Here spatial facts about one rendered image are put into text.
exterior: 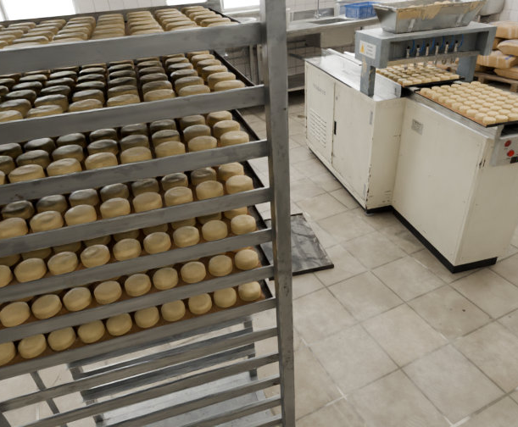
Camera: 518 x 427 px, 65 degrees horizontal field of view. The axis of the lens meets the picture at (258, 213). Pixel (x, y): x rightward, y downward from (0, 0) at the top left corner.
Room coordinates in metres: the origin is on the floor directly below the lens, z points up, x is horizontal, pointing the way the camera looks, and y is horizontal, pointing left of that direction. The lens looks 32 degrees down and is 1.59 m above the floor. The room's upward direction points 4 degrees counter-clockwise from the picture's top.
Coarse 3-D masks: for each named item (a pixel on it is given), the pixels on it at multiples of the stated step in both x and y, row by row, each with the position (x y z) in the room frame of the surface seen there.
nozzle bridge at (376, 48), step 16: (368, 32) 2.56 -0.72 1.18; (384, 32) 2.52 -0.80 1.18; (416, 32) 2.44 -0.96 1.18; (432, 32) 2.41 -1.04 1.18; (448, 32) 2.41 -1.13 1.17; (464, 32) 2.43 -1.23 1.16; (480, 32) 2.53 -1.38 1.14; (368, 48) 2.47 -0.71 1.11; (384, 48) 2.33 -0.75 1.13; (400, 48) 2.45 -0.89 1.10; (432, 48) 2.49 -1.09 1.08; (464, 48) 2.53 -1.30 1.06; (480, 48) 2.50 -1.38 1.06; (368, 64) 2.46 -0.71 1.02; (384, 64) 2.34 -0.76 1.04; (400, 64) 2.39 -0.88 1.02; (464, 64) 2.62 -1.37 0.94; (368, 80) 2.44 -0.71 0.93; (464, 80) 2.59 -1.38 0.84
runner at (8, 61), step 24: (240, 24) 0.63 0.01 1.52; (24, 48) 0.56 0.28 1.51; (48, 48) 0.56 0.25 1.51; (72, 48) 0.57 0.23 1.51; (96, 48) 0.58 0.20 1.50; (120, 48) 0.59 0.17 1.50; (144, 48) 0.59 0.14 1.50; (168, 48) 0.60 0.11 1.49; (192, 48) 0.61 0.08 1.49; (216, 48) 0.62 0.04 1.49; (0, 72) 0.55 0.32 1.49; (24, 72) 0.55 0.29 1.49
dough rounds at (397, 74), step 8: (376, 72) 2.71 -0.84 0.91; (384, 72) 2.65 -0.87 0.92; (392, 72) 2.66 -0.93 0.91; (400, 72) 2.62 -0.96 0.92; (408, 72) 2.60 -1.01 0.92; (416, 72) 2.59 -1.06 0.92; (424, 72) 2.61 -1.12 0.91; (432, 72) 2.56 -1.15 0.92; (440, 72) 2.55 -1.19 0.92; (392, 80) 2.51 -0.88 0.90; (400, 80) 2.43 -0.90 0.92; (408, 80) 2.41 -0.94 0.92; (416, 80) 2.40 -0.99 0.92; (424, 80) 2.40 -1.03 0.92; (432, 80) 2.42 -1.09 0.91
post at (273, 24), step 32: (288, 128) 0.61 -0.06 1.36; (288, 160) 0.61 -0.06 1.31; (288, 192) 0.61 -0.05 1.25; (288, 224) 0.61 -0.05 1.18; (288, 256) 0.61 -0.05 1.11; (288, 288) 0.61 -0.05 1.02; (288, 320) 0.61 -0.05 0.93; (288, 352) 0.61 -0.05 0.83; (288, 384) 0.61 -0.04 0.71; (288, 416) 0.61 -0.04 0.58
